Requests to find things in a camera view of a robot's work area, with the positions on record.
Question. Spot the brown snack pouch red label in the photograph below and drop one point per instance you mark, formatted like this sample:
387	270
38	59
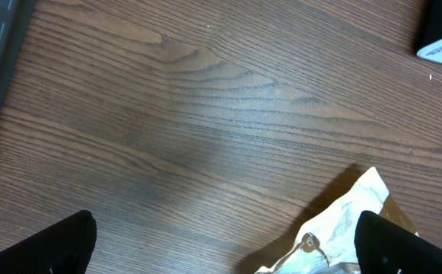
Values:
325	243

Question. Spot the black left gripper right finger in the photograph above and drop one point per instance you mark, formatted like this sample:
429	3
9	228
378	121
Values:
385	248

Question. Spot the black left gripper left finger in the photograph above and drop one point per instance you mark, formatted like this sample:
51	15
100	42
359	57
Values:
63	248

